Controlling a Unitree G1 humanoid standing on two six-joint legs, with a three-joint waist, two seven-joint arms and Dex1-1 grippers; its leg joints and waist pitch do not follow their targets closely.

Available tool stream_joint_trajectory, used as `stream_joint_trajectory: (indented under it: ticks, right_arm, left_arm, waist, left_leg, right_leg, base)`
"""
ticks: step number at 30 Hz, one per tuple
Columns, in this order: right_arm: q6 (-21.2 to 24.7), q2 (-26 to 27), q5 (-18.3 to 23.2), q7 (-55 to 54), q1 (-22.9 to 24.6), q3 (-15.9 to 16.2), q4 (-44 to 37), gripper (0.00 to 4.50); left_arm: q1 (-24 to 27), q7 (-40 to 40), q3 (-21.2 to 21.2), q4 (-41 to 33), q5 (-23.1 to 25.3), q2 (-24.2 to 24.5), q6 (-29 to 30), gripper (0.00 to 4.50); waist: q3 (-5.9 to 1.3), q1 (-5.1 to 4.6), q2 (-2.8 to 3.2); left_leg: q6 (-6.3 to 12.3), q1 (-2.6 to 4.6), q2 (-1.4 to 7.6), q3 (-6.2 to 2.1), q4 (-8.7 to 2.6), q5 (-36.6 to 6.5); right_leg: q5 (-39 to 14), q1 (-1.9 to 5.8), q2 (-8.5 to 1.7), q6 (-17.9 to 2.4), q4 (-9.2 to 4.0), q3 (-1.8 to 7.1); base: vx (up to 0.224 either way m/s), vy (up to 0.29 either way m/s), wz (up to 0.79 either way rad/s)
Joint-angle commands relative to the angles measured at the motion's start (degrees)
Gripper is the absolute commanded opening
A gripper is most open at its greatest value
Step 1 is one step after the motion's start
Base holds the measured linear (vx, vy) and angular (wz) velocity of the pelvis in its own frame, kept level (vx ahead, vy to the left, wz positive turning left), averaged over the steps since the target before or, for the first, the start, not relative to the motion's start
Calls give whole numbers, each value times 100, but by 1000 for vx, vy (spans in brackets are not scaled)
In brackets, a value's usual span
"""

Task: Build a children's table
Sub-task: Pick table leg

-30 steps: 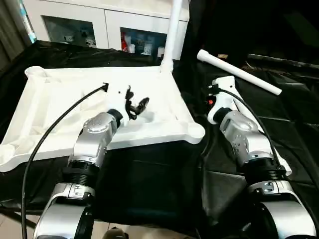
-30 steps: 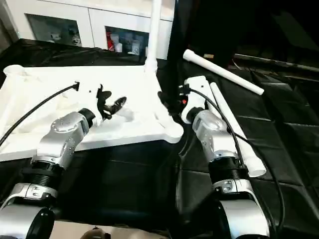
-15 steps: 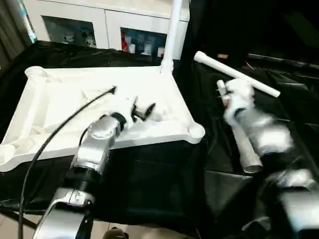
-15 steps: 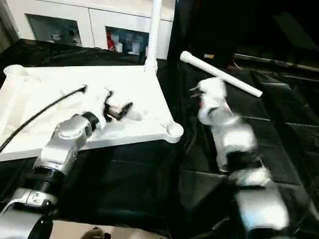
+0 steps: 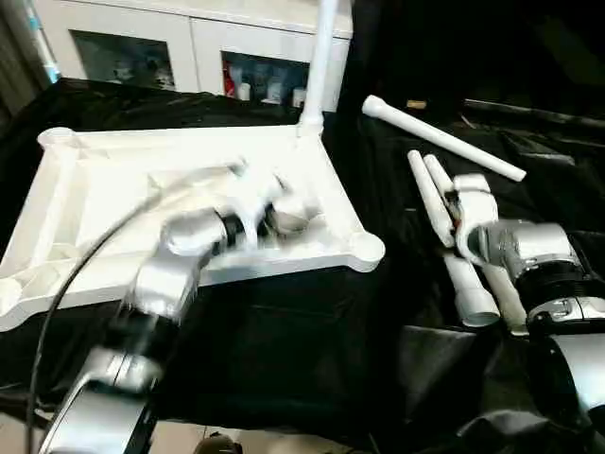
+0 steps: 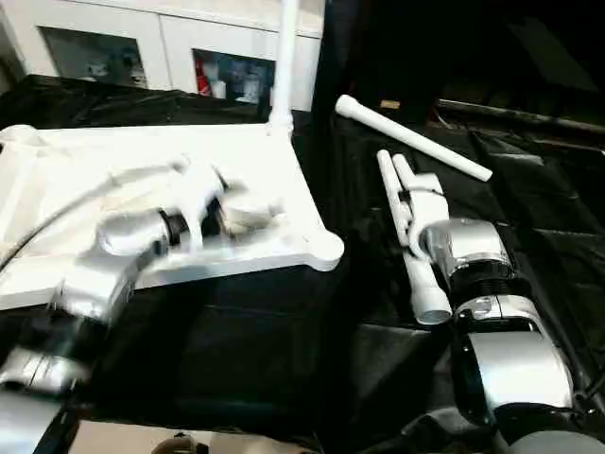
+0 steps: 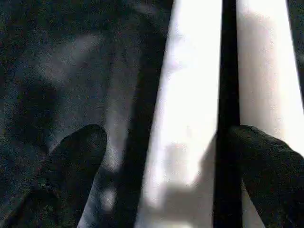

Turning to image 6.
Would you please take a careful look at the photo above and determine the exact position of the black work mat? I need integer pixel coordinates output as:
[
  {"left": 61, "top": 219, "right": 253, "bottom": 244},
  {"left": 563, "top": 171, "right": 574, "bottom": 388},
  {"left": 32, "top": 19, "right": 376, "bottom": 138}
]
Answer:
[{"left": 0, "top": 73, "right": 605, "bottom": 445}]

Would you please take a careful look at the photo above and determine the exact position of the white plastic table top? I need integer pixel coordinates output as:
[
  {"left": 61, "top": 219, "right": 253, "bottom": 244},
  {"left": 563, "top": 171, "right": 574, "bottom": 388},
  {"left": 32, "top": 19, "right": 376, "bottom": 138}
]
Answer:
[{"left": 0, "top": 123, "right": 345, "bottom": 311}]

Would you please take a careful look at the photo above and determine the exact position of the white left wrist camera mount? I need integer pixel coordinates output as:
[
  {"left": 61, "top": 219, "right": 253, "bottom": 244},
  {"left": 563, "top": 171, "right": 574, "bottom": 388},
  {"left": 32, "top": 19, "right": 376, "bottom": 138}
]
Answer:
[{"left": 160, "top": 158, "right": 247, "bottom": 256}]

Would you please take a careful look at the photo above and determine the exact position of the red package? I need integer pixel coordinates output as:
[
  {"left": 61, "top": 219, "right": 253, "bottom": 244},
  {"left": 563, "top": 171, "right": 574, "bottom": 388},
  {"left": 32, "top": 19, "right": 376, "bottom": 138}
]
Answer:
[{"left": 194, "top": 61, "right": 212, "bottom": 97}]

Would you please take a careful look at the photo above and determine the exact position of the white tub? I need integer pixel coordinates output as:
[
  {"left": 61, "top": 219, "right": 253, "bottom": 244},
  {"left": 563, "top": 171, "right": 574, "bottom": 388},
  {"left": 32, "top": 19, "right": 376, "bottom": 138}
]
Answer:
[{"left": 238, "top": 70, "right": 260, "bottom": 103}]

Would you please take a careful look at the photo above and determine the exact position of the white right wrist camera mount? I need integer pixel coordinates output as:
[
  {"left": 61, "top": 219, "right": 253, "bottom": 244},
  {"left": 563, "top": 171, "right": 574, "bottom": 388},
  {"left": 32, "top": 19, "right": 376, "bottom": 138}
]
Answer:
[{"left": 401, "top": 172, "right": 450, "bottom": 259}]

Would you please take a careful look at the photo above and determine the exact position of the dark long rod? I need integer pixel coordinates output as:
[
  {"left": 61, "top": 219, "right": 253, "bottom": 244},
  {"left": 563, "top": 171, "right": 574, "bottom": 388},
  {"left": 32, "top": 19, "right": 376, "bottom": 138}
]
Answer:
[{"left": 437, "top": 98, "right": 605, "bottom": 136}]

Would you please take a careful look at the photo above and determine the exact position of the white plastic table leg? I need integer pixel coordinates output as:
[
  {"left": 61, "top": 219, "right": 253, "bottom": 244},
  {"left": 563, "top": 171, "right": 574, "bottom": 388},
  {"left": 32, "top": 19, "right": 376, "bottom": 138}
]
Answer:
[
  {"left": 391, "top": 153, "right": 420, "bottom": 190},
  {"left": 376, "top": 149, "right": 454, "bottom": 326},
  {"left": 335, "top": 94, "right": 493, "bottom": 183},
  {"left": 267, "top": 0, "right": 300, "bottom": 138}
]

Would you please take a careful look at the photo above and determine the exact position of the black robot foot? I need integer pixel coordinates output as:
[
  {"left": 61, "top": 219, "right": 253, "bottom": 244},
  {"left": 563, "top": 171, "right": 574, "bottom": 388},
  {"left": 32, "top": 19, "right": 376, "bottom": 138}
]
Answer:
[{"left": 155, "top": 434, "right": 209, "bottom": 454}]

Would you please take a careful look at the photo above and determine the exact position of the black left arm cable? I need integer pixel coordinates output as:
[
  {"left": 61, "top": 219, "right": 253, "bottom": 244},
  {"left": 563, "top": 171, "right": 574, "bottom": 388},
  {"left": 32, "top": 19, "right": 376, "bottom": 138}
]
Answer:
[{"left": 0, "top": 179, "right": 119, "bottom": 269}]

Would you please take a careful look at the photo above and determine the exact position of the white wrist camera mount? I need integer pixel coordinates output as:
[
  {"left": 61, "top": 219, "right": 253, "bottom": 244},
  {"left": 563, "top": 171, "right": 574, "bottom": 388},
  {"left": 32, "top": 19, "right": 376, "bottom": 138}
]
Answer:
[
  {"left": 160, "top": 158, "right": 247, "bottom": 256},
  {"left": 401, "top": 172, "right": 450, "bottom": 259}
]

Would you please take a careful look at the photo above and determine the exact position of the white glass door cabinet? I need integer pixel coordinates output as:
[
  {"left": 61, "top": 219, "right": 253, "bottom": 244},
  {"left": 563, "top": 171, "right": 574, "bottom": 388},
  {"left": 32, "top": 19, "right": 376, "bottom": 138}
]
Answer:
[{"left": 0, "top": 0, "right": 327, "bottom": 113}]

